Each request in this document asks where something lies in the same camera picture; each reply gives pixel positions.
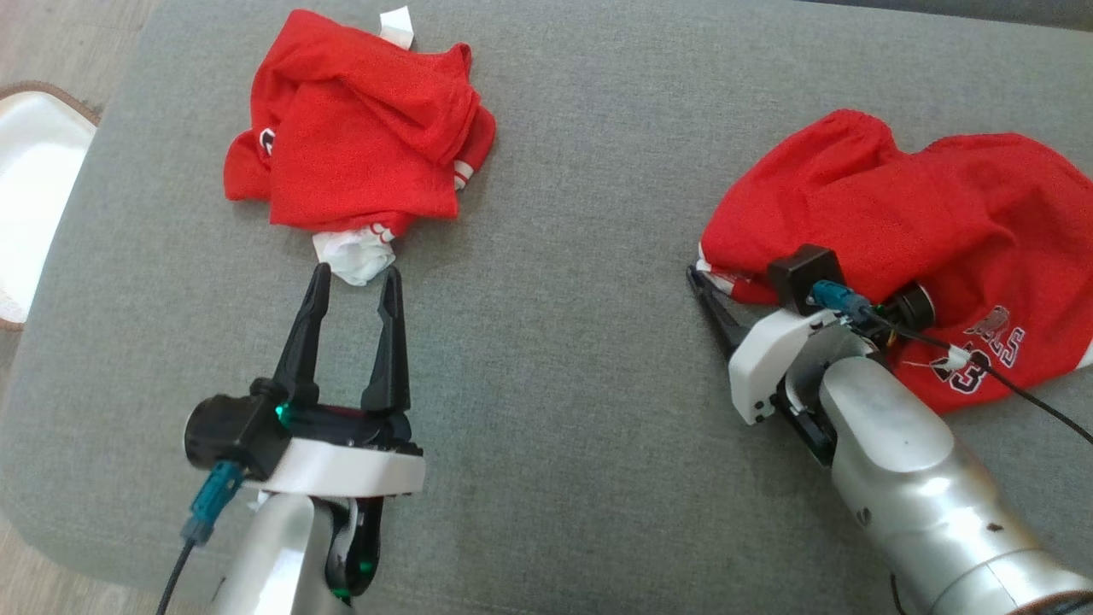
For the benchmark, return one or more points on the white basket with brown rim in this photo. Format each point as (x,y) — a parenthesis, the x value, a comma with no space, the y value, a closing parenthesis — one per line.
(34,188)

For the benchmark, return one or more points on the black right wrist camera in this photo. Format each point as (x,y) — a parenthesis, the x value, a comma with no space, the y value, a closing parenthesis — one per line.
(803,273)

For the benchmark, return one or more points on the red basketball jersey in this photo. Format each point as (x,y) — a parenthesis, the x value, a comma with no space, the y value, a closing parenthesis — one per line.
(939,196)

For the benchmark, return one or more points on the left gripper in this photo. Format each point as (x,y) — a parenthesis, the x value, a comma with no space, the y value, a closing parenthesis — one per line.
(359,470)

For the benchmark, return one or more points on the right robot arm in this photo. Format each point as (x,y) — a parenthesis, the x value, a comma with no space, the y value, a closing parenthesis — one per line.
(922,495)

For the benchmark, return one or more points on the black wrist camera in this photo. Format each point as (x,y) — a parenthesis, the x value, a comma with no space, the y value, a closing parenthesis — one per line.
(218,431)
(803,273)

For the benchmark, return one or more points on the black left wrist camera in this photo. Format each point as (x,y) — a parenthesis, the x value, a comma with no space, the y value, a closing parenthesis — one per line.
(218,431)

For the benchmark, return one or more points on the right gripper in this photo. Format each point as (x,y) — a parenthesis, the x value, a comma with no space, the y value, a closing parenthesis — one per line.
(777,359)

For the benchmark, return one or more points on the red garment with white trim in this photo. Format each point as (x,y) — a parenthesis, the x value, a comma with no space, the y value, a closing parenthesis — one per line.
(367,145)

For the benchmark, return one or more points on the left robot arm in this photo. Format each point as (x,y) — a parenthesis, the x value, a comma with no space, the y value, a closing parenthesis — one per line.
(265,555)

